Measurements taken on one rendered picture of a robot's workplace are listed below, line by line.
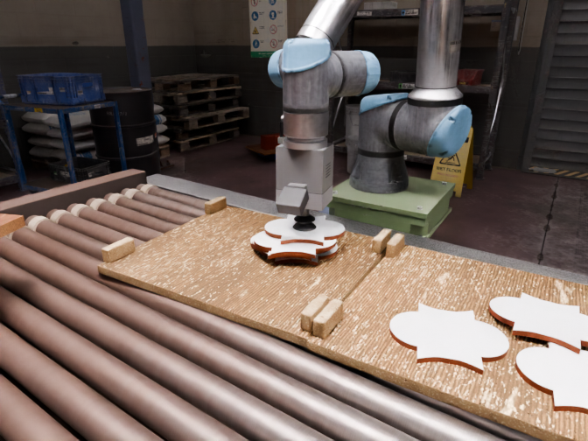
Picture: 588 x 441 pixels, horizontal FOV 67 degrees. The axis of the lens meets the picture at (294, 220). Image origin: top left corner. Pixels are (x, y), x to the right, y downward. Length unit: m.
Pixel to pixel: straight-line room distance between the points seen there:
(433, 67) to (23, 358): 0.87
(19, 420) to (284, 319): 0.32
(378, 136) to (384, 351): 0.63
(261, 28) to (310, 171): 5.78
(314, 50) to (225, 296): 0.39
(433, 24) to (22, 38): 5.04
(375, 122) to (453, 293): 0.50
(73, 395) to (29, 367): 0.09
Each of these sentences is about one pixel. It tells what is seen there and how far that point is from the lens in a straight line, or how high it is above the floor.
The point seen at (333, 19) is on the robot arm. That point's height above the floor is 1.33.
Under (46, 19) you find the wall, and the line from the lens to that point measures 5.84.
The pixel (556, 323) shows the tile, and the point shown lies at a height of 0.95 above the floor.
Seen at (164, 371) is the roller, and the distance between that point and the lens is 0.60.
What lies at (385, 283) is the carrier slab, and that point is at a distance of 0.72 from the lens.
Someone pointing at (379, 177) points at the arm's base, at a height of 0.99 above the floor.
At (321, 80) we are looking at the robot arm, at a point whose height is 1.24.
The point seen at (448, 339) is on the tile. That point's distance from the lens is 0.61.
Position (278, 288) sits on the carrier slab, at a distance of 0.69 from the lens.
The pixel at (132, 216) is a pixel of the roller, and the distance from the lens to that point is 1.09.
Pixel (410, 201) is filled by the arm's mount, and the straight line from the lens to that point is 1.07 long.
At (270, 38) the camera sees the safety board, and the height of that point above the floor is 1.34.
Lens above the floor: 1.29
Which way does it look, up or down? 22 degrees down
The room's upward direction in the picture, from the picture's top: straight up
